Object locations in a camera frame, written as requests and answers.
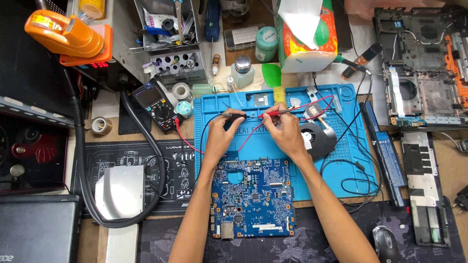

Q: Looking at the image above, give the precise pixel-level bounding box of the black multimeter probe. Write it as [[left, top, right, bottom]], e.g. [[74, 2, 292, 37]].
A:
[[220, 113, 254, 121]]

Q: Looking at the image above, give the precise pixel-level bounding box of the person's left hand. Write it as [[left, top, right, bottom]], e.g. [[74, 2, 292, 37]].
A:
[[203, 108, 246, 162]]

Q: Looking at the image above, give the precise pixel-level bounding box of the open laptop bottom case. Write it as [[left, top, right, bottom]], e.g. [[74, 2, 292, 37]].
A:
[[372, 5, 468, 129]]

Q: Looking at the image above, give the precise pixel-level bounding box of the black laptop cover panel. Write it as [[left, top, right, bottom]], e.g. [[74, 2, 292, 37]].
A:
[[401, 131, 451, 247]]

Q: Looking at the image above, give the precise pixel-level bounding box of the red test lead wire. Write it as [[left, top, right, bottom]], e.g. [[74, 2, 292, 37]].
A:
[[175, 95, 335, 156]]

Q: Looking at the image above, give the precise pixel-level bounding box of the black power plug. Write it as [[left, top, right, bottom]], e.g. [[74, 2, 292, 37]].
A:
[[453, 186, 468, 214]]

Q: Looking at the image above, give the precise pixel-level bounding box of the grey tool holder rack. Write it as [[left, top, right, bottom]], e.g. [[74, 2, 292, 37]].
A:
[[133, 0, 208, 88]]

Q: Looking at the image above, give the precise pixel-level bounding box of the orange green tissue pack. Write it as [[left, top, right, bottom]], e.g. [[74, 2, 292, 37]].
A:
[[275, 0, 339, 74]]

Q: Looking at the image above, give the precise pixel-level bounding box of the black world map desk mat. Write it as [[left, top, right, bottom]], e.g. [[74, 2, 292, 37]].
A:
[[136, 197, 462, 263]]

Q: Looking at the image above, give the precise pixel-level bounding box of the red multimeter probe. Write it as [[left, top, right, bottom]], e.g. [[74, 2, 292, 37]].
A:
[[256, 107, 297, 120]]

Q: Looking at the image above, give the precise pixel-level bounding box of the black cooling fan with heatpipe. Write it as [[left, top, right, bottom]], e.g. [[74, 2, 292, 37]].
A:
[[298, 103, 338, 161]]

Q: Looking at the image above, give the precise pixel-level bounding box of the black closed laptop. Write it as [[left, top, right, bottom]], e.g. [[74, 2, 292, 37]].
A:
[[0, 194, 83, 263]]

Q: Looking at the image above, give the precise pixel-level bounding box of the black corrugated hose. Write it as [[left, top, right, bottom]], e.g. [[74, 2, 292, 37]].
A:
[[64, 67, 167, 229]]

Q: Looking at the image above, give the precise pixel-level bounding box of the green handle soldering iron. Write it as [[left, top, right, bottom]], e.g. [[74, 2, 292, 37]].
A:
[[333, 54, 373, 76]]

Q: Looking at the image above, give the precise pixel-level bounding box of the teal plastic jar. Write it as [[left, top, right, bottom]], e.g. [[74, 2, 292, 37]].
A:
[[255, 26, 278, 63]]

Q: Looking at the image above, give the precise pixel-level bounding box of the orange tape dispenser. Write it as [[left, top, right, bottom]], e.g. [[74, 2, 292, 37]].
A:
[[24, 9, 113, 67]]

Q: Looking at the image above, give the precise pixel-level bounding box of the green plastic scraper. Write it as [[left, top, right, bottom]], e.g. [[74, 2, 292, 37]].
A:
[[261, 63, 282, 88]]

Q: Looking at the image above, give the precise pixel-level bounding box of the soldering station with red display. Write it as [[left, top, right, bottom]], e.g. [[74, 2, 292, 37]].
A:
[[71, 60, 145, 92]]

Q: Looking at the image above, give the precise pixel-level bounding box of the silver optical drive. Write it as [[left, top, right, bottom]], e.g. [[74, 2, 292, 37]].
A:
[[94, 165, 146, 220]]

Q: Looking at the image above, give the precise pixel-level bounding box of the black soldering iron cable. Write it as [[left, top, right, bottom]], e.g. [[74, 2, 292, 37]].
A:
[[318, 69, 384, 214]]

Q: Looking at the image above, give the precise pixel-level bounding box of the black laptop battery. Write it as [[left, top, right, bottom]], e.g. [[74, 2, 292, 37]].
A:
[[359, 101, 407, 208]]

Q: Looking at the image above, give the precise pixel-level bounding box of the black test lead wire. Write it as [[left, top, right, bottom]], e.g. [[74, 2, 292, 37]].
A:
[[144, 114, 224, 199]]

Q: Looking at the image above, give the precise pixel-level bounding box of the person's right hand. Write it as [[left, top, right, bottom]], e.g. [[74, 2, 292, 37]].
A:
[[262, 102, 312, 167]]

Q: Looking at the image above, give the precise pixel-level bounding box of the black equipment case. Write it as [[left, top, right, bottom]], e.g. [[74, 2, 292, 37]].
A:
[[0, 0, 79, 196]]

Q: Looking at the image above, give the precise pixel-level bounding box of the orange bottle with black cap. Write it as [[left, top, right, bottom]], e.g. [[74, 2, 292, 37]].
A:
[[341, 43, 382, 80]]

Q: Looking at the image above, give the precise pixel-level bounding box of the brown tape roll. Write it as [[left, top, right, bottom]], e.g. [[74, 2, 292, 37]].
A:
[[91, 116, 113, 136]]

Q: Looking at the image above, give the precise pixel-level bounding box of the yellow tape roll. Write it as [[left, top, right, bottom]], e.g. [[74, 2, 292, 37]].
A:
[[78, 0, 106, 20]]

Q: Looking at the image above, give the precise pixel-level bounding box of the black computer mouse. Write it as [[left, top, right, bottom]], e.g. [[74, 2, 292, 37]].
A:
[[372, 225, 401, 263]]

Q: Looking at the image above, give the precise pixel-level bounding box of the blue laptop motherboard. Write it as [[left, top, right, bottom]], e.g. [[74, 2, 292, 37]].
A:
[[209, 157, 296, 240]]

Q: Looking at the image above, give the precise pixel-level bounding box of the black mat with white drawings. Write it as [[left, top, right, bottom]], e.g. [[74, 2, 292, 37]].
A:
[[69, 140, 200, 219]]

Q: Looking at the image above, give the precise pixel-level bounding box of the white pump dispenser bottle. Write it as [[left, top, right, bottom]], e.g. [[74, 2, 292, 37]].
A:
[[231, 56, 255, 89]]

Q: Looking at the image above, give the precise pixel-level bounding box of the blue handle screwdriver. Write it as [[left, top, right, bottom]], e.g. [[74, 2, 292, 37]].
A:
[[204, 0, 221, 55]]

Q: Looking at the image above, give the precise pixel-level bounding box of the solder wire spool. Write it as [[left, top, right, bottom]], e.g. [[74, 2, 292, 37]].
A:
[[172, 83, 194, 103]]

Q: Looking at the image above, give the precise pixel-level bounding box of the black digital multimeter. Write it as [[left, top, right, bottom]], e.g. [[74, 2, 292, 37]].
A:
[[131, 81, 183, 133]]

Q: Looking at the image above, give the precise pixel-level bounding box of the clear plastic parts box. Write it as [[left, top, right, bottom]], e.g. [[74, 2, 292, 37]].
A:
[[223, 24, 265, 52]]

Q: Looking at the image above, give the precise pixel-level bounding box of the blue silicone repair mat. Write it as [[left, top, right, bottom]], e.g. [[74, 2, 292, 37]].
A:
[[193, 84, 378, 201]]

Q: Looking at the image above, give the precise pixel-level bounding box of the small green bottle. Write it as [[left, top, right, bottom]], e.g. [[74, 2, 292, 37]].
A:
[[192, 84, 217, 97]]

